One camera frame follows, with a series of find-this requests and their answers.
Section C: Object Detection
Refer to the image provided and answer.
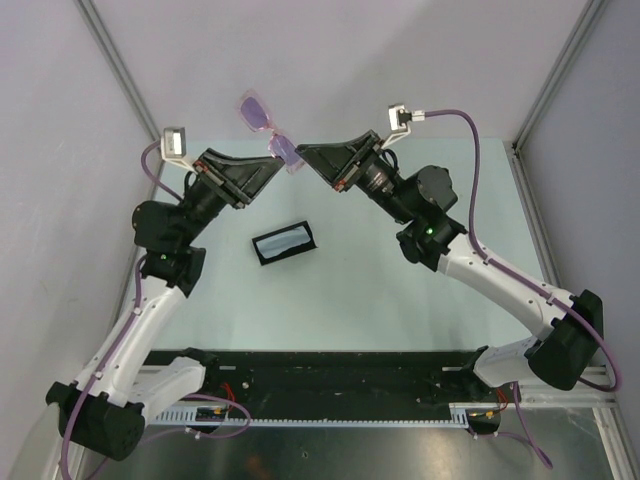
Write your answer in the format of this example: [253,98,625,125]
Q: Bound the right aluminium corner post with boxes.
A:
[511,0,610,152]

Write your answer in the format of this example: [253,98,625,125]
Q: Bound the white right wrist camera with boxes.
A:
[382,104,426,149]

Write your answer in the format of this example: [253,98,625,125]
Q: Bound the left aluminium corner post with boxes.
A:
[73,0,169,157]

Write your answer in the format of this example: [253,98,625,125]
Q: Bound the light blue cleaning cloth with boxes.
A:
[256,226,310,260]

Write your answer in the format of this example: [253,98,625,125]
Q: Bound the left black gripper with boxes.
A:
[177,148,284,246]

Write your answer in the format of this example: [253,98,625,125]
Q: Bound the pink purple sunglasses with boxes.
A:
[238,90,304,175]

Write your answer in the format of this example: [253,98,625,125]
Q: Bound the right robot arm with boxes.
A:
[296,131,603,401]

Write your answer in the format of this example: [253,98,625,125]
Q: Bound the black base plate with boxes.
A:
[144,348,514,421]

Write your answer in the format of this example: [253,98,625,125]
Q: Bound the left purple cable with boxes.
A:
[57,140,254,480]

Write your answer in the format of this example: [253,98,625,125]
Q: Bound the white slotted cable duct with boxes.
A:
[151,404,469,429]

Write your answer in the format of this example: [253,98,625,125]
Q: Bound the aluminium corner post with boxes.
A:
[73,0,169,157]
[511,0,610,152]

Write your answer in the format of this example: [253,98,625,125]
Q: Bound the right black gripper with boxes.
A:
[296,130,415,226]

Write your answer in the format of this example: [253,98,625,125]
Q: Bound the black glasses case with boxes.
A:
[251,221,317,266]

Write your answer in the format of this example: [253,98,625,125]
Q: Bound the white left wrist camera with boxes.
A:
[160,126,195,171]

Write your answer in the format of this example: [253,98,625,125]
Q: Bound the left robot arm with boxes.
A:
[46,142,284,461]

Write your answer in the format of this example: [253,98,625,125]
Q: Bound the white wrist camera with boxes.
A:
[160,126,195,171]
[382,104,426,149]

